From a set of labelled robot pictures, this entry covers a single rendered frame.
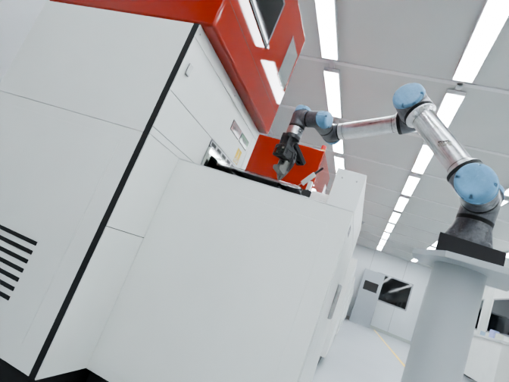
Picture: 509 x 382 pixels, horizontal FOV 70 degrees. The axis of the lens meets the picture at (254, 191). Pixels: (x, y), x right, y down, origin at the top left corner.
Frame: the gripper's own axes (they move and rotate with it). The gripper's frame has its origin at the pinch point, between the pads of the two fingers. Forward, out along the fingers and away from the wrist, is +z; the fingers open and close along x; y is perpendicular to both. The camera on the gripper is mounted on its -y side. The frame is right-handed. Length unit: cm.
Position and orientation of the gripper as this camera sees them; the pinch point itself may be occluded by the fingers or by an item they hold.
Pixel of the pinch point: (280, 178)
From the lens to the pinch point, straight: 165.8
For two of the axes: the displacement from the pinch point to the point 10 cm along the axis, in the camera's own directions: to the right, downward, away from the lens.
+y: -6.6, -3.9, -6.4
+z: -3.6, 9.2, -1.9
